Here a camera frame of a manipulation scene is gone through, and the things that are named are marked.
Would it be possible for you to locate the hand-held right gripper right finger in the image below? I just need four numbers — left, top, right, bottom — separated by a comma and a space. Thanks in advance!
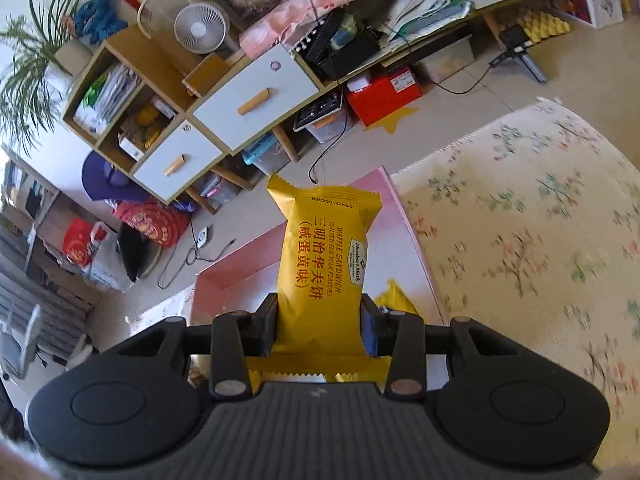
360, 292, 521, 397

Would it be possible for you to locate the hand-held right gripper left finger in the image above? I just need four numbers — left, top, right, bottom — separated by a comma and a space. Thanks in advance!
107, 292, 279, 402

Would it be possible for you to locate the pink cardboard box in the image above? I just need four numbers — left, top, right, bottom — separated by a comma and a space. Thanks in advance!
186, 165, 451, 393

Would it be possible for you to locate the yellow snack packet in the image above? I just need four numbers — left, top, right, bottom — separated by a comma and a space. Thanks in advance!
248, 172, 393, 396
375, 280, 423, 317

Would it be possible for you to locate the small clear plastic bin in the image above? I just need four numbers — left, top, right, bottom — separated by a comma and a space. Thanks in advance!
197, 172, 241, 206

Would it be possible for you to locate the black flat bag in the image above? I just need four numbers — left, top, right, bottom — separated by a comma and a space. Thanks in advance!
117, 222, 161, 281

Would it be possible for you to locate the red patterned bag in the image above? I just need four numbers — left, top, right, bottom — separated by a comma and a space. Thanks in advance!
112, 199, 193, 248

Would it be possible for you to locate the blue lidded plastic bin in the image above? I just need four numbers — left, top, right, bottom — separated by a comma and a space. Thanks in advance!
242, 132, 291, 176

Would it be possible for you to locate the small white drawer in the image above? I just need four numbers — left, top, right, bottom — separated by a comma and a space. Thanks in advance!
132, 120, 223, 206

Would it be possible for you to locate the floral tablecloth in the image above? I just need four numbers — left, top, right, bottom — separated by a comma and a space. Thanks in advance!
125, 100, 640, 466

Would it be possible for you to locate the red and white shopping bag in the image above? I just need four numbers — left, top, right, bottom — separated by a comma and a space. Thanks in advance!
62, 217, 136, 293

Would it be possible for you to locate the grey radiator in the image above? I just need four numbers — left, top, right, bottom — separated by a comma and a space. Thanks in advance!
0, 280, 96, 361

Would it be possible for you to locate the purple hat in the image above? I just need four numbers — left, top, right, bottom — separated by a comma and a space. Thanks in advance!
81, 151, 171, 206

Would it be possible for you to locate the black flat device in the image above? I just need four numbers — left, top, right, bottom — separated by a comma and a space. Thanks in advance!
292, 95, 346, 133

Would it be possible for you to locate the small white carton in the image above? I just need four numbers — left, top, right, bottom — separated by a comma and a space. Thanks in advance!
119, 132, 146, 161

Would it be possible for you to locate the red cardboard box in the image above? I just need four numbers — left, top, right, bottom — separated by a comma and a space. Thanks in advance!
345, 66, 423, 128

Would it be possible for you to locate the white office chair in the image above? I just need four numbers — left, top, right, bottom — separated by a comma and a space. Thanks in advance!
0, 305, 43, 381

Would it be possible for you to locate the wide white drawer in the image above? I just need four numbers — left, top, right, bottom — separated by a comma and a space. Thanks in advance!
192, 45, 321, 156

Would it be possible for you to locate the small wooden box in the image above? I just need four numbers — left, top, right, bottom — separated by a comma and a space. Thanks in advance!
182, 54, 231, 98

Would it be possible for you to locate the cluttered desk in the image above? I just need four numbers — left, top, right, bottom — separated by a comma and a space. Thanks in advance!
0, 145, 61, 261

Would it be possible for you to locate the stack of documents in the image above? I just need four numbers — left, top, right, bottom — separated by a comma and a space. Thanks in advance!
75, 62, 141, 133

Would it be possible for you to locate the black storage box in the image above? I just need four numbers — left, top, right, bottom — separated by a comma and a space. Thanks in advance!
292, 7, 381, 81

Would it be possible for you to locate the long clear plastic bin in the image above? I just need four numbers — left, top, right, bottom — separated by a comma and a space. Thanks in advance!
420, 35, 476, 83

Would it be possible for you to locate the white desk fan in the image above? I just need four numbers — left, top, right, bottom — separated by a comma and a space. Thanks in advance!
174, 1, 231, 56

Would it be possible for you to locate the wooden stepped cabinet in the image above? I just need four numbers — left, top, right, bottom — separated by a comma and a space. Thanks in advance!
62, 0, 640, 216

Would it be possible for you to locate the pile of folded papers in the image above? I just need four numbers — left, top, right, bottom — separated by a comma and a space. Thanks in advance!
377, 0, 473, 53

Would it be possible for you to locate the pink patterned cloth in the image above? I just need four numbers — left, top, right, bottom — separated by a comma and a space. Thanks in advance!
239, 0, 441, 53

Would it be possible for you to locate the round white mesh fan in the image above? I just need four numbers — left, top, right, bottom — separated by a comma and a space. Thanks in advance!
137, 0, 191, 36

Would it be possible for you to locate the blue knotted ornament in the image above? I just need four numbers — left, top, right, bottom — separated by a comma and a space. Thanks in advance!
75, 0, 128, 46

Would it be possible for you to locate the yellow egg tray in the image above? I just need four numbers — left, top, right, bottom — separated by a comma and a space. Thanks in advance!
517, 10, 573, 43

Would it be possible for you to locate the potted green plant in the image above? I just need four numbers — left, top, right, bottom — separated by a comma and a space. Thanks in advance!
0, 0, 93, 151

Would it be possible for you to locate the white patterned box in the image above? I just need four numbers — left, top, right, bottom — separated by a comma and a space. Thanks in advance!
550, 0, 626, 28

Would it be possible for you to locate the black cable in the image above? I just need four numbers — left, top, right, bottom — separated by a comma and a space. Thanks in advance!
435, 57, 501, 96

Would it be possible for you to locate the camera on tripod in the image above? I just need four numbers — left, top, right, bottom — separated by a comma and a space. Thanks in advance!
490, 25, 548, 83

